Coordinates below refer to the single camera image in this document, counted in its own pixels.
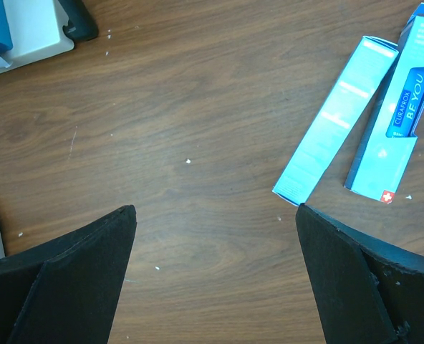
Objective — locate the light blue toothpaste box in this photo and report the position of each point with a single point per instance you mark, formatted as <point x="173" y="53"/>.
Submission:
<point x="354" y="88"/>

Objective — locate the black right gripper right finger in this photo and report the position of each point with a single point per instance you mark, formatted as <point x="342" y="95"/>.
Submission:
<point x="366" y="290"/>

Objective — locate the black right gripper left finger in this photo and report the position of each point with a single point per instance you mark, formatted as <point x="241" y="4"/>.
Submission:
<point x="66" y="290"/>

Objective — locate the black frame three-tier shelf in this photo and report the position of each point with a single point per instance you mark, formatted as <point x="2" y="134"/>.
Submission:
<point x="43" y="29"/>

